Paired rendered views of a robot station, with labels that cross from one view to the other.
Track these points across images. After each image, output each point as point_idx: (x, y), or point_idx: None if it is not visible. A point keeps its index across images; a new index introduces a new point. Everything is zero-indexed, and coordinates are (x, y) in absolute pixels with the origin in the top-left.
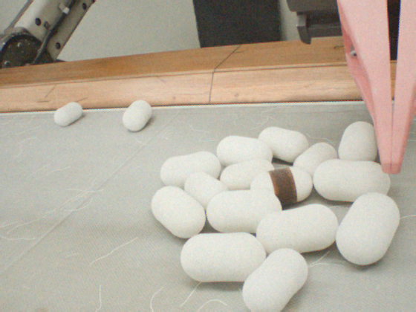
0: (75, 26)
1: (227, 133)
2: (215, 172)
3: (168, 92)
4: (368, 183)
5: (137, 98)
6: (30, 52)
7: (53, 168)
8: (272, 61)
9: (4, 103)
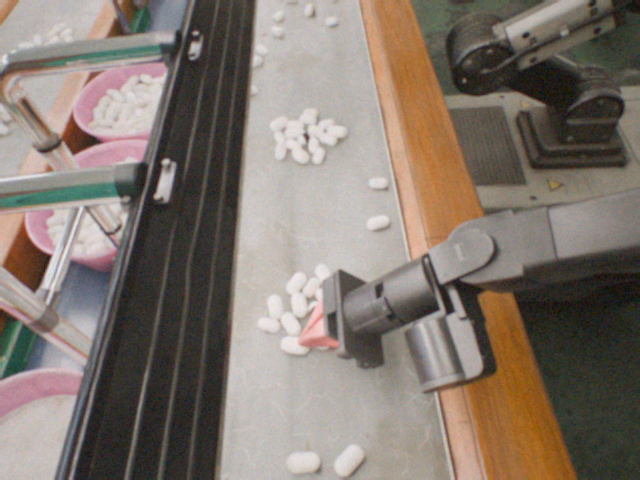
0: (568, 47)
1: (374, 273)
2: None
3: (411, 222)
4: None
5: (405, 207)
6: (496, 60)
7: (329, 213)
8: None
9: (390, 131)
